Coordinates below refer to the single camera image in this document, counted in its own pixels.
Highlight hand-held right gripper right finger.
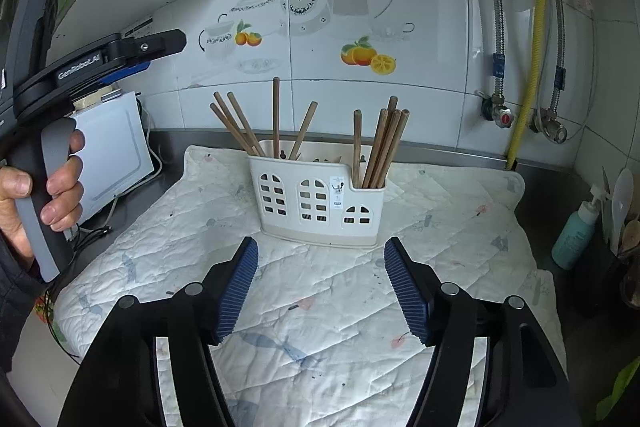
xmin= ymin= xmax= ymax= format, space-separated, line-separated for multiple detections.
xmin=384 ymin=237 xmax=583 ymax=427

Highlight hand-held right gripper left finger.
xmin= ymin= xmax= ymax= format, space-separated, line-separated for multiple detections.
xmin=62 ymin=236 xmax=260 ymax=427

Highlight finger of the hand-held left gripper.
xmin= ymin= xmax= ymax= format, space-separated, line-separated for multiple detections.
xmin=119 ymin=29 xmax=188 ymax=64
xmin=99 ymin=61 xmax=152 ymax=84

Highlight wooden chopstick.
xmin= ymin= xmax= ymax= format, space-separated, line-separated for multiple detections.
xmin=272 ymin=77 xmax=281 ymax=159
xmin=375 ymin=109 xmax=402 ymax=188
xmin=227 ymin=91 xmax=268 ymax=156
xmin=288 ymin=101 xmax=319 ymax=160
xmin=352 ymin=109 xmax=362 ymax=186
xmin=370 ymin=95 xmax=399 ymax=188
xmin=213 ymin=91 xmax=264 ymax=156
xmin=361 ymin=108 xmax=389 ymax=188
xmin=209 ymin=103 xmax=258 ymax=156
xmin=380 ymin=108 xmax=410 ymax=188

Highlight cream plastic chopstick holder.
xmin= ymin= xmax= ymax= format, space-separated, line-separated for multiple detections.
xmin=248 ymin=139 xmax=387 ymax=251

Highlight person's left forearm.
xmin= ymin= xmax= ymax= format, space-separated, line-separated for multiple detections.
xmin=0 ymin=232 xmax=49 ymax=360

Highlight person's left hand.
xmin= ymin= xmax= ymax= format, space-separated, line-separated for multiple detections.
xmin=0 ymin=129 xmax=87 ymax=266

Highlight white quilted mat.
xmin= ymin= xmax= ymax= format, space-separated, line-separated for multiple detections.
xmin=52 ymin=144 xmax=568 ymax=427

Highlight white appliance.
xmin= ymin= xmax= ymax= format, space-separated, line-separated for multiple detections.
xmin=74 ymin=90 xmax=156 ymax=224

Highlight teal pump bottle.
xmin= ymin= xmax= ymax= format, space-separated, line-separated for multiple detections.
xmin=551 ymin=185 xmax=601 ymax=271

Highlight metal angle valve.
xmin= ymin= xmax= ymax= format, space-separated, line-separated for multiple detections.
xmin=534 ymin=107 xmax=569 ymax=146

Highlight wooden spoon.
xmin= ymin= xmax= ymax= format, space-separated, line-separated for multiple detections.
xmin=619 ymin=216 xmax=640 ymax=259

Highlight white rice paddle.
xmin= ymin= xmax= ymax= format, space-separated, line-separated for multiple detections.
xmin=610 ymin=167 xmax=635 ymax=249

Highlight green plastic object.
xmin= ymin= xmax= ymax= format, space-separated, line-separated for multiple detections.
xmin=595 ymin=358 xmax=640 ymax=424

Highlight yellow gas pipe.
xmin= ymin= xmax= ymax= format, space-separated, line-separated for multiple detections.
xmin=506 ymin=0 xmax=552 ymax=171

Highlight white power cable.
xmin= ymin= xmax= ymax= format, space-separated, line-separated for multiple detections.
xmin=148 ymin=142 xmax=167 ymax=182

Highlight black wires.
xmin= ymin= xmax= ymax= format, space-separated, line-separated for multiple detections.
xmin=74 ymin=224 xmax=114 ymax=254

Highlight red handle valve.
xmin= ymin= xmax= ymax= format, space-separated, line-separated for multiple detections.
xmin=481 ymin=91 xmax=517 ymax=128

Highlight braided metal hose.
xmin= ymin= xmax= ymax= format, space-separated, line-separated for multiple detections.
xmin=549 ymin=0 xmax=576 ymax=115
xmin=466 ymin=0 xmax=505 ymax=102

